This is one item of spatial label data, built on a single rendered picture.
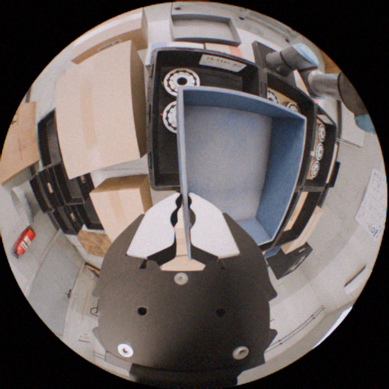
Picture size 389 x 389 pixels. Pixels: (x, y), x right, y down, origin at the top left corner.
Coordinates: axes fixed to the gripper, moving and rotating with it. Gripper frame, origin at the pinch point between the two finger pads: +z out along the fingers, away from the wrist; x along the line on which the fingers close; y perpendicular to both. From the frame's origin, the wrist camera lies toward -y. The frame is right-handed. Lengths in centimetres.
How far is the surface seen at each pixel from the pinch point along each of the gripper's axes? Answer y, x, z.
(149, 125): -8.1, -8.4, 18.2
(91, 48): -48, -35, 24
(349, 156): -34, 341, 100
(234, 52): -45, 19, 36
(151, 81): -19.6, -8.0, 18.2
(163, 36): -58, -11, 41
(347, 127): -96, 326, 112
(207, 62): -29.0, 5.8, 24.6
